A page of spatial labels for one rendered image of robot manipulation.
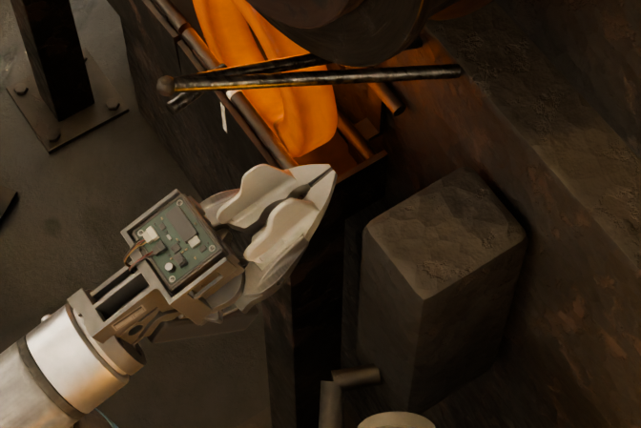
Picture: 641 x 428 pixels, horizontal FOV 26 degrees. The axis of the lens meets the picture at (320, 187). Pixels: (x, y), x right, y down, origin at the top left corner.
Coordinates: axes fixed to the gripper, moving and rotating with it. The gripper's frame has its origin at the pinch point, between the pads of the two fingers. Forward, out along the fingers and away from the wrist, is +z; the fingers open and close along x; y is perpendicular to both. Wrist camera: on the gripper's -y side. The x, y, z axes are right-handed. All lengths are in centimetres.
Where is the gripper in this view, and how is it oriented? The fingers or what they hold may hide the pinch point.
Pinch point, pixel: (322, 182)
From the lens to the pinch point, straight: 105.5
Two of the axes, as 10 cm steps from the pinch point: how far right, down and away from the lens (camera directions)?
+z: 7.9, -6.1, 0.0
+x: -5.6, -7.2, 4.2
